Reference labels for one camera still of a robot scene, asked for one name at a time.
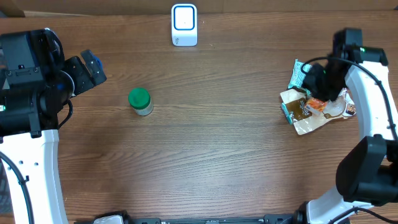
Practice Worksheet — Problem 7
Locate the white bottle green cap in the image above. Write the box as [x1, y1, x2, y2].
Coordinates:
[128, 88, 154, 116]

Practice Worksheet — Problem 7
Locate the beige snack bag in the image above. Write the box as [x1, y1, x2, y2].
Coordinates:
[280, 88, 356, 135]

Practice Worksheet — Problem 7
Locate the white barcode scanner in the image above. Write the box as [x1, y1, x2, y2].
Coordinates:
[171, 3, 198, 47]

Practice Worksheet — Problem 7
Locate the orange tissue pack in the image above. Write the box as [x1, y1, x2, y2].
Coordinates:
[304, 98, 328, 115]

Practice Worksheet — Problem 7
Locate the green blue tissue pack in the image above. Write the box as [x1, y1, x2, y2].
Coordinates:
[280, 103, 293, 124]

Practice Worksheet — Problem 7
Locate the teal wet wipes pack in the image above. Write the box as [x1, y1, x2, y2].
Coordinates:
[287, 59, 311, 95]

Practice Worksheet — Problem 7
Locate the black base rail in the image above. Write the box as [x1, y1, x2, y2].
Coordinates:
[74, 211, 312, 224]

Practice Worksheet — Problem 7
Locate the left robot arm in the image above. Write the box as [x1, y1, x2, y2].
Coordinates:
[1, 29, 106, 223]

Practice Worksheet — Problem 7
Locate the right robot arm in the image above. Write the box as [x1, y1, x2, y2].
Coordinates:
[285, 28, 397, 223]

